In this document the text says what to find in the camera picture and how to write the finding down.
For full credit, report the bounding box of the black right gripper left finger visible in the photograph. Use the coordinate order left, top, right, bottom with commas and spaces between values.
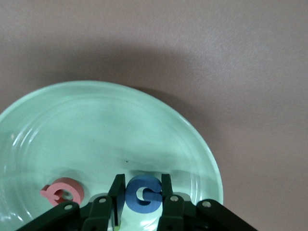
16, 173, 126, 231

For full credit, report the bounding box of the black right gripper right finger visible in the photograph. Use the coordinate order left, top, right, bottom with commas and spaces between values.
156, 173, 260, 231

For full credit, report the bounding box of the pink letter Q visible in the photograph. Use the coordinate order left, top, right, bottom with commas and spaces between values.
40, 177, 85, 207

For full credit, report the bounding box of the blue letter G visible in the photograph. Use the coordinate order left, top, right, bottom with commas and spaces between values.
124, 175, 163, 214

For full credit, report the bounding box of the green plate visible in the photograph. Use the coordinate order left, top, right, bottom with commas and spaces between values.
0, 80, 224, 231

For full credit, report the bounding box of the brown table mat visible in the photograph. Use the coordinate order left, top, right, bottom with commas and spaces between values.
0, 0, 308, 231

